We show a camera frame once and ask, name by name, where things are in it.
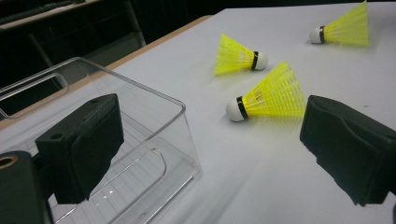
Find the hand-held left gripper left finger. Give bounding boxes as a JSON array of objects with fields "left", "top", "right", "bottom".
[{"left": 35, "top": 92, "right": 125, "bottom": 205}]

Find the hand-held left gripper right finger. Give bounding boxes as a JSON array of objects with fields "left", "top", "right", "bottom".
[{"left": 299, "top": 94, "right": 396, "bottom": 207}]

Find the clear plastic container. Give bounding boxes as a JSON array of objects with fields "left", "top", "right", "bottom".
[{"left": 0, "top": 56, "right": 202, "bottom": 224}]

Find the yellow shuttlecock with white cork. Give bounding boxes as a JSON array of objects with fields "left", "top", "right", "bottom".
[
  {"left": 225, "top": 60, "right": 307, "bottom": 123},
  {"left": 214, "top": 33, "right": 269, "bottom": 76},
  {"left": 308, "top": 0, "right": 370, "bottom": 47}
]

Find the white table cover sheet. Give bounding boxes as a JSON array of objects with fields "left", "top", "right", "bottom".
[{"left": 0, "top": 1, "right": 396, "bottom": 224}]

